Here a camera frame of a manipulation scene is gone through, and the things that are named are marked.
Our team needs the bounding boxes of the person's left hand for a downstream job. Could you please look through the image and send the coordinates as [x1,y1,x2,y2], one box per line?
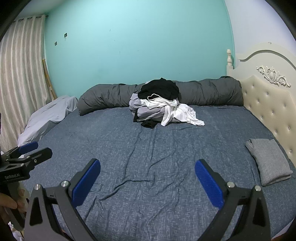
[0,189,26,217]

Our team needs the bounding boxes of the bed with blue sheet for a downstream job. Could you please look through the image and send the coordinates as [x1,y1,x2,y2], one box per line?
[22,105,294,241]

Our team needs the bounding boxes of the person's left forearm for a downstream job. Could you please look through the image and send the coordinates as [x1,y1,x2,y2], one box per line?
[0,207,14,241]

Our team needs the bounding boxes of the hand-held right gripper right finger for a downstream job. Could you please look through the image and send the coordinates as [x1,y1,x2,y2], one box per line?
[195,159,271,241]

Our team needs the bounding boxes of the wooden strip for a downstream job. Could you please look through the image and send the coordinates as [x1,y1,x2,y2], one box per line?
[42,59,57,99]

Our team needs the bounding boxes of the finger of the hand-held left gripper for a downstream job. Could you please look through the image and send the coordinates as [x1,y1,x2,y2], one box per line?
[2,141,39,161]
[14,148,53,166]

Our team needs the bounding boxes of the beige striped curtain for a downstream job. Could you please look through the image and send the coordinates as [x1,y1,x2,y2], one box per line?
[0,14,52,151]

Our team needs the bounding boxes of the black t-shirt with white collar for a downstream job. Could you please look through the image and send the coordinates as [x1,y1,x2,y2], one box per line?
[138,78,180,100]

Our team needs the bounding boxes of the rolled dark grey duvet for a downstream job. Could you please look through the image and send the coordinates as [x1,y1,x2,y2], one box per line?
[77,76,244,116]

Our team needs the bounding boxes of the white garment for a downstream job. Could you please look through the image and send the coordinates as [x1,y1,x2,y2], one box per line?
[141,97,205,127]

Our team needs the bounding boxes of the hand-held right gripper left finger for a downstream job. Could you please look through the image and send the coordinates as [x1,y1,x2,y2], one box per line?
[24,158,101,241]

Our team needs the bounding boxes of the cream tufted headboard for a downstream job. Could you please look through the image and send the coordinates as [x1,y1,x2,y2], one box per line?
[226,42,296,163]

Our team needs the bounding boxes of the folded grey garment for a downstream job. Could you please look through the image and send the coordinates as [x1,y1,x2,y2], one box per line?
[245,138,293,186]

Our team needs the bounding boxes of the small black garment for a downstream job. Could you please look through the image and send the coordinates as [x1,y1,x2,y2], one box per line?
[133,116,162,128]

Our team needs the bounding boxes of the light grey pillow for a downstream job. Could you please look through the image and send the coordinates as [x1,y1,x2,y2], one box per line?
[18,96,78,147]

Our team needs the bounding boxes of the light grey garment black cuffs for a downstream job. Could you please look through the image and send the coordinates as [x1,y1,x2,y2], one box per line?
[129,93,167,122]

